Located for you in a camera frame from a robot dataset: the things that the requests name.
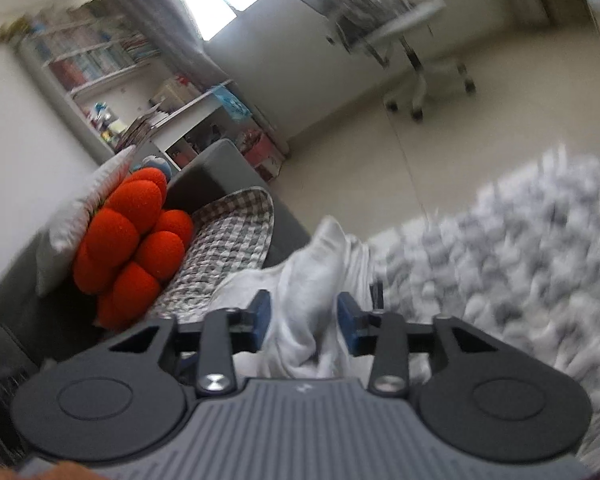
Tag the white bear print t-shirt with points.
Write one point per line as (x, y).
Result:
(305, 285)

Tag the white desk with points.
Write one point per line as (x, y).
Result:
(190, 110)

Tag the grey sofa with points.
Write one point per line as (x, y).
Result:
(215, 170)

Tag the curtain beside bookshelf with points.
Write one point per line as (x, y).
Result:
(175, 25)

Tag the white bookshelf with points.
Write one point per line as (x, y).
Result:
(55, 85)

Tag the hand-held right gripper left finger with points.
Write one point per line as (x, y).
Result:
(260, 320)

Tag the light grey pillow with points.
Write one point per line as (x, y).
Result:
(75, 220)

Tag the white office chair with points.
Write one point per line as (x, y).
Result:
(395, 35)

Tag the blue printed box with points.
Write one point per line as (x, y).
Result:
(230, 102)

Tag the pink printed box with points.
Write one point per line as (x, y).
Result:
(262, 152)

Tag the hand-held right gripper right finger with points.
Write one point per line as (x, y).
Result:
(348, 322)

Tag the grey puffy quilt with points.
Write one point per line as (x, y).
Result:
(505, 260)

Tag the plastic wrapped grey bundle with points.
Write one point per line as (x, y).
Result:
(365, 0)

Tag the row of books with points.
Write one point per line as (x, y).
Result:
(100, 57)

